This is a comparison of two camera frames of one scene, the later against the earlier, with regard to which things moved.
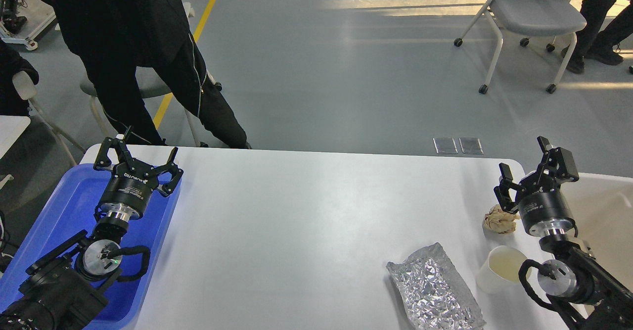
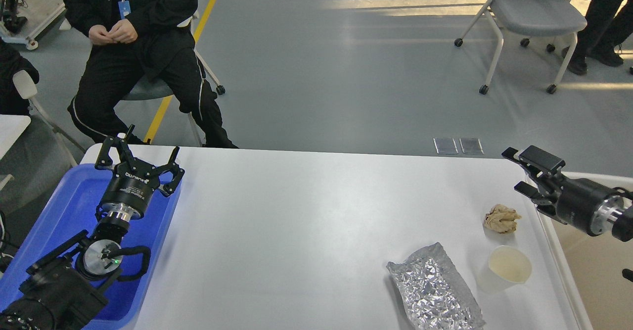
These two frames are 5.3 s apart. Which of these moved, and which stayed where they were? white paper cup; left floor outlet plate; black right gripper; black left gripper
Moved: black right gripper
Stayed: black left gripper; left floor outlet plate; white paper cup
